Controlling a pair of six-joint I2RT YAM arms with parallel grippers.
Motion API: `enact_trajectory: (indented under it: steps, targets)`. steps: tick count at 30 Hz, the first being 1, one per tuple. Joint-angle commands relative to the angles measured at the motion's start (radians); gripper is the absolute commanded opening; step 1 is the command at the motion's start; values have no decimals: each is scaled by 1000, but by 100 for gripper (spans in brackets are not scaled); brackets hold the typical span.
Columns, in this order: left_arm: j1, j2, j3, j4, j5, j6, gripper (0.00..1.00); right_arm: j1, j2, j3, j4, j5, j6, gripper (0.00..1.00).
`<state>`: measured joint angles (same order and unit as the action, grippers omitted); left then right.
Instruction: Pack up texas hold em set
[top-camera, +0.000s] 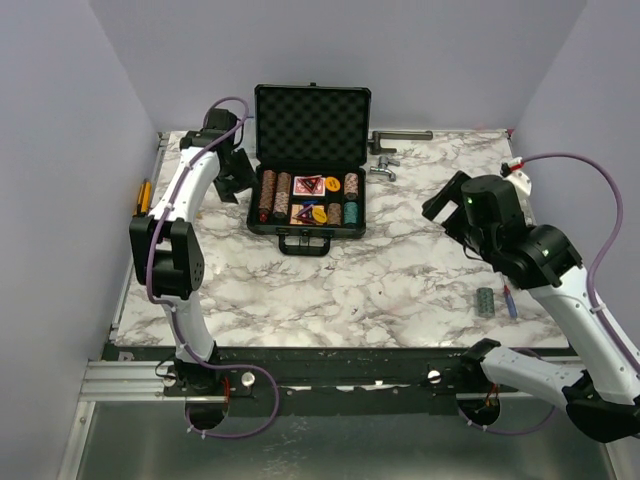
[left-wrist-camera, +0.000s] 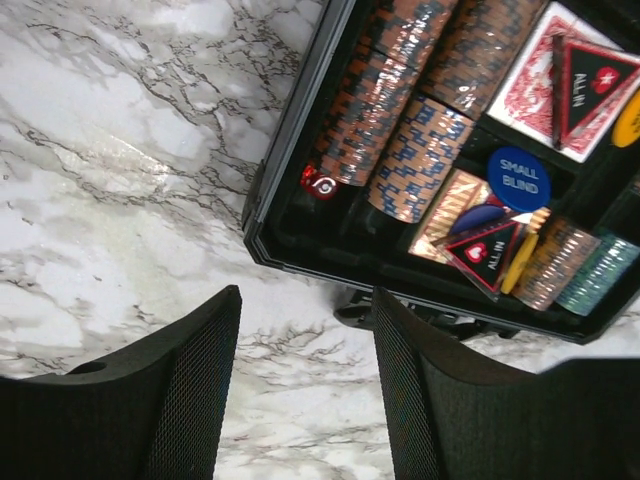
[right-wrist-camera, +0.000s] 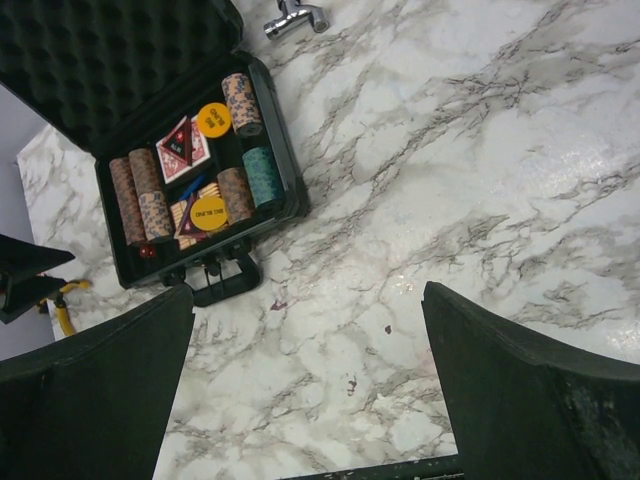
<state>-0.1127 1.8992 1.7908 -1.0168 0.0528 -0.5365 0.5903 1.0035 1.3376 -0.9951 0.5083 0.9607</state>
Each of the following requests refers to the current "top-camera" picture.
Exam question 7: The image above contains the black poker set case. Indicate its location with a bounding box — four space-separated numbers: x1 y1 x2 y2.
247 83 371 257

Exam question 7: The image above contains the black red triangle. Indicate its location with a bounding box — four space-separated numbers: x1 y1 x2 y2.
291 205 315 224

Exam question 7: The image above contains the brown red chip stack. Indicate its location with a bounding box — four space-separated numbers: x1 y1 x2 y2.
326 203 342 227

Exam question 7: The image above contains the yellow round button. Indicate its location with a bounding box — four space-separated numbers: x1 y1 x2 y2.
312 209 327 224

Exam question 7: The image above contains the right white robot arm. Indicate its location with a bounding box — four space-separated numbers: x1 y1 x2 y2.
422 171 639 443

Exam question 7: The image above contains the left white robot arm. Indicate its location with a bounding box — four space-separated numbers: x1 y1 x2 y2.
129 103 257 395

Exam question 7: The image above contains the brown chip stack far left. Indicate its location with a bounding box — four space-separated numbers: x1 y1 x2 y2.
258 170 277 217

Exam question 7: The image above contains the orange playing card deck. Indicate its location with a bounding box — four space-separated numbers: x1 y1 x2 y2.
289 203 327 225

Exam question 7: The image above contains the black red triangle button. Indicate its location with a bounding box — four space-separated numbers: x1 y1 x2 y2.
301 175 323 195

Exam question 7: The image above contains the red playing card deck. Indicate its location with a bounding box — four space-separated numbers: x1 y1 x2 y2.
293 176 325 197

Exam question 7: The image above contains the silver metal tap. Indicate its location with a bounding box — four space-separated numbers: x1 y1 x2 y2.
370 155 400 182

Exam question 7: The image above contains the grey green chip stack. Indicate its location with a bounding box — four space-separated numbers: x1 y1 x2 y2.
475 287 495 318

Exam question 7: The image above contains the orange black utility knife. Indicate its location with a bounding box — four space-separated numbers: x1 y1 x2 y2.
133 179 152 217

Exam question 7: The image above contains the blue pen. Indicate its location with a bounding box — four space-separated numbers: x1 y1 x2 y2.
503 285 518 319

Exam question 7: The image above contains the yellow big blind button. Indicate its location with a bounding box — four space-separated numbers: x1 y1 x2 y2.
324 176 342 194

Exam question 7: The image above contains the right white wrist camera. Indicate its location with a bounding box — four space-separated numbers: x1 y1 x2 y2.
500 157 532 201

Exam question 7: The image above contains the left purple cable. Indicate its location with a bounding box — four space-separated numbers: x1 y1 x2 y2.
147 96 281 442

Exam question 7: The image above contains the purple cable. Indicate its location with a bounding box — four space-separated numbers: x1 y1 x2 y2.
457 152 640 436
147 96 281 442

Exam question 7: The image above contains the grey metal door handle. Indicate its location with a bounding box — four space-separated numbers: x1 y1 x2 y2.
367 130 434 155

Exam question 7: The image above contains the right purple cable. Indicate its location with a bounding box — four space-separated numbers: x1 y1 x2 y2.
457 152 640 436

